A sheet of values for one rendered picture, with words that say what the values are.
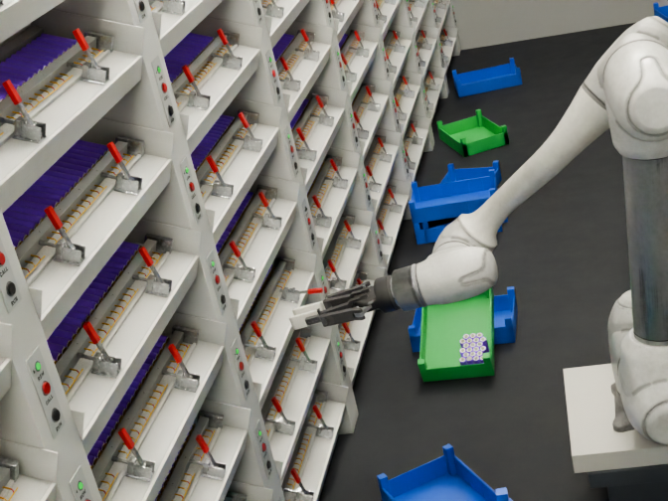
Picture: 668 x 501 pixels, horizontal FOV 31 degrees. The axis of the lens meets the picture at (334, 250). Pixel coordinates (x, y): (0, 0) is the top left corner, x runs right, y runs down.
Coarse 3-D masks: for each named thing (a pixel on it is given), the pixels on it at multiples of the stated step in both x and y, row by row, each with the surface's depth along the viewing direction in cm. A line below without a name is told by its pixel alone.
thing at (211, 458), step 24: (216, 408) 237; (240, 408) 236; (192, 432) 231; (216, 432) 235; (240, 432) 237; (192, 456) 226; (216, 456) 229; (240, 456) 235; (168, 480) 220; (192, 480) 222; (216, 480) 223
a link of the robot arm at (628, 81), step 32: (608, 64) 215; (640, 64) 204; (608, 96) 209; (640, 96) 200; (640, 128) 202; (640, 160) 211; (640, 192) 214; (640, 224) 217; (640, 256) 220; (640, 288) 222; (640, 320) 226; (640, 352) 226; (640, 384) 226; (640, 416) 226
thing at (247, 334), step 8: (280, 264) 296; (280, 272) 293; (272, 280) 289; (272, 288) 285; (264, 296) 281; (256, 304) 278; (264, 304) 278; (256, 312) 274; (256, 320) 272; (248, 328) 268; (248, 336) 265
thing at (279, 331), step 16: (288, 256) 300; (304, 256) 299; (288, 272) 298; (304, 272) 299; (304, 288) 292; (272, 304) 283; (288, 304) 284; (304, 304) 294; (272, 320) 277; (288, 320) 278; (256, 336) 270; (272, 336) 271; (288, 336) 275; (256, 368) 258; (272, 368) 259; (256, 384) 245
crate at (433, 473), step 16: (448, 448) 290; (432, 464) 291; (448, 464) 291; (464, 464) 287; (384, 480) 285; (400, 480) 288; (416, 480) 290; (432, 480) 292; (448, 480) 291; (464, 480) 289; (480, 480) 280; (384, 496) 286; (400, 496) 289; (416, 496) 288; (432, 496) 286; (448, 496) 285; (464, 496) 284; (480, 496) 282
